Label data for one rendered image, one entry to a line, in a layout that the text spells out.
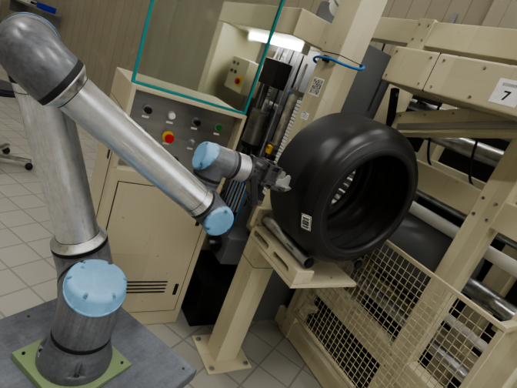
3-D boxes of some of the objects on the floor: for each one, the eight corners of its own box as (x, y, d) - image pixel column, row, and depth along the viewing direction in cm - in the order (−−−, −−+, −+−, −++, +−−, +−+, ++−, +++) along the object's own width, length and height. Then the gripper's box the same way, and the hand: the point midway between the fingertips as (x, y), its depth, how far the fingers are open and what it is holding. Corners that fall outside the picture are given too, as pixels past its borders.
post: (205, 345, 209) (411, -186, 134) (226, 342, 216) (431, -161, 141) (214, 363, 199) (441, -200, 124) (235, 360, 206) (461, -173, 131)
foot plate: (191, 337, 211) (192, 334, 210) (231, 332, 226) (232, 330, 225) (208, 376, 190) (209, 372, 189) (251, 368, 205) (252, 365, 204)
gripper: (258, 160, 115) (305, 177, 127) (245, 150, 122) (291, 167, 134) (246, 184, 117) (294, 199, 129) (234, 173, 124) (281, 188, 136)
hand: (287, 189), depth 132 cm, fingers closed
